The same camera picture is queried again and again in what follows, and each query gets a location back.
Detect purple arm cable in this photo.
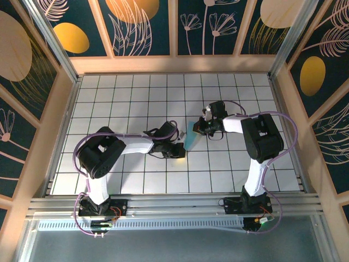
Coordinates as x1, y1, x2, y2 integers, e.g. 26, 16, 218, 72
218, 100, 298, 235
73, 120, 179, 239

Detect aluminium corner post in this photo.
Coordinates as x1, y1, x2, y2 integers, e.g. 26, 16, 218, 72
23, 0, 82, 82
268, 0, 321, 80

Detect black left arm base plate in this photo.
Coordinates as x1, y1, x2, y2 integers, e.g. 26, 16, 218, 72
78, 199, 128, 218

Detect light blue paper sheet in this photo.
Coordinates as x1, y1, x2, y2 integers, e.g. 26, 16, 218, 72
183, 121, 204, 152

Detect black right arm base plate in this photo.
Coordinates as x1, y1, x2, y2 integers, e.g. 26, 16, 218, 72
223, 196, 273, 215

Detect aluminium side rail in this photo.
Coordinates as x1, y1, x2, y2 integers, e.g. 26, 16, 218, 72
269, 76, 311, 194
40, 78, 82, 197

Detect aluminium mounting rail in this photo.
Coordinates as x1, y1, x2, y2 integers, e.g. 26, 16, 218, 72
26, 193, 324, 222

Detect white slotted cable duct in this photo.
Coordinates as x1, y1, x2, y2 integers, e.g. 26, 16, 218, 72
37, 219, 246, 232

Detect round black connector module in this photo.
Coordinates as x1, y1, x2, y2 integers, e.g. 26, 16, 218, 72
242, 217, 275, 234

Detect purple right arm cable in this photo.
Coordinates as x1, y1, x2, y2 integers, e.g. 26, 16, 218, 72
218, 100, 298, 235

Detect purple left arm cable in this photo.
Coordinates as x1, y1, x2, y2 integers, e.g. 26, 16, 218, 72
73, 120, 179, 239

